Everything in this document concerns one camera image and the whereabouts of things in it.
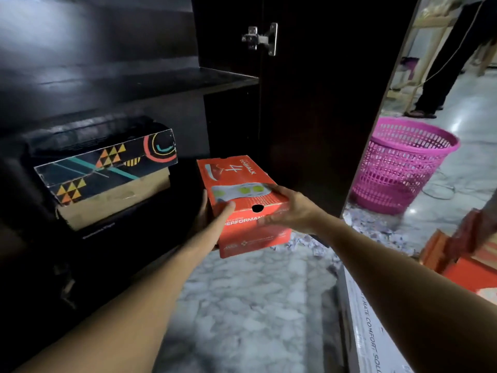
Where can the person's left hand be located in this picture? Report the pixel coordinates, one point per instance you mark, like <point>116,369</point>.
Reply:
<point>215,229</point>

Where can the person's right hand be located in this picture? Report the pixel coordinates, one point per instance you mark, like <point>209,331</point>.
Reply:
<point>299,215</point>

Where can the red Skechers Gowalk shoebox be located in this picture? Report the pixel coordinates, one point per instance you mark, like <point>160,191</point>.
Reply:
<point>248,178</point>

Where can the gold shoebox with diamond logo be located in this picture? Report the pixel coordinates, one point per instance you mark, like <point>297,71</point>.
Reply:
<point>112,205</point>

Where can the black Onitsuka Tiger shoebox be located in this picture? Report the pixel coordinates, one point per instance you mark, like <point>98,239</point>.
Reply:
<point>101,232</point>

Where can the dark wooden cabinet door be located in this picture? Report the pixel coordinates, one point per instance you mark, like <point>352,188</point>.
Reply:
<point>330,93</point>

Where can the black patterned Foamies shoebox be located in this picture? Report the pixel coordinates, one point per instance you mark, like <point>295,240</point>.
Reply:
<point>97,167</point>

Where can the white and red Skechers shoebox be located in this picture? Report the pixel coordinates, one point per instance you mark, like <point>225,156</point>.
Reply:
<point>369,330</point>

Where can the orange Nike shoebox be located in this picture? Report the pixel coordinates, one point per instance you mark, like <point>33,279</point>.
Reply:
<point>466,275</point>

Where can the dark wooden cabinet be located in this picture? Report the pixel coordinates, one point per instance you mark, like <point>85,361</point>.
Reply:
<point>97,42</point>

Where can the person's left forearm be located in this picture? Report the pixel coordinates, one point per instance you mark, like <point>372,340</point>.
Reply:
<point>124,314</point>

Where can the person's right forearm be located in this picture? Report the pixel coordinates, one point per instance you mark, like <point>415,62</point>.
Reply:
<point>407,299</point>

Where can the silver metal cabinet hinge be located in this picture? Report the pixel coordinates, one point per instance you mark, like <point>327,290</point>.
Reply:
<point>264,38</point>

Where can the pink plastic basket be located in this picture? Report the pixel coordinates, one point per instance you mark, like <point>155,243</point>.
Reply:
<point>396,170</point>

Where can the pink plastic basin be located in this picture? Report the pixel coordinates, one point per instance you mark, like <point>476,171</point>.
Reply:
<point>409,64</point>

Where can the light wooden table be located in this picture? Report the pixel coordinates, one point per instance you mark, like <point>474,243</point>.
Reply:
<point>435,22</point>

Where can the wooden bench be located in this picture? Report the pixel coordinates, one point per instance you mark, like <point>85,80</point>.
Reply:
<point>487,58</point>

